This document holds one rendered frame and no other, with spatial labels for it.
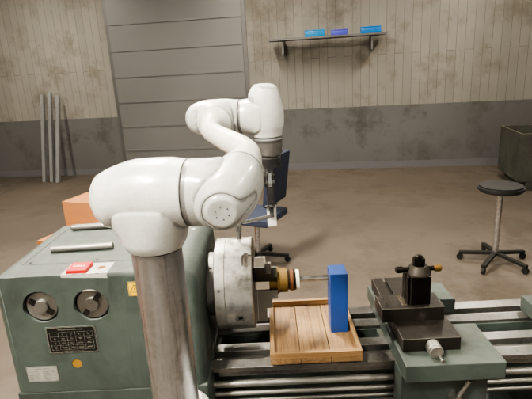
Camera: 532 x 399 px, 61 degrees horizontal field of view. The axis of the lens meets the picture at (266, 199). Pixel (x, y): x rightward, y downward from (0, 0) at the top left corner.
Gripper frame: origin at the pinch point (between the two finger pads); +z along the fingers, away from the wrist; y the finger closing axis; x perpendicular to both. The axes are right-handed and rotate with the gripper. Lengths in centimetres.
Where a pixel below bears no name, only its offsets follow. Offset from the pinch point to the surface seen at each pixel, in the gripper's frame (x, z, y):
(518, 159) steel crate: -340, 114, 469
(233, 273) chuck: 13.0, 16.2, -7.4
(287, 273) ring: -4.4, 22.9, 3.4
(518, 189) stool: -206, 72, 223
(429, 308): -50, 32, -8
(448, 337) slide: -52, 36, -19
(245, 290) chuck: 9.7, 20.9, -10.0
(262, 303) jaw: 4.9, 32.2, 0.0
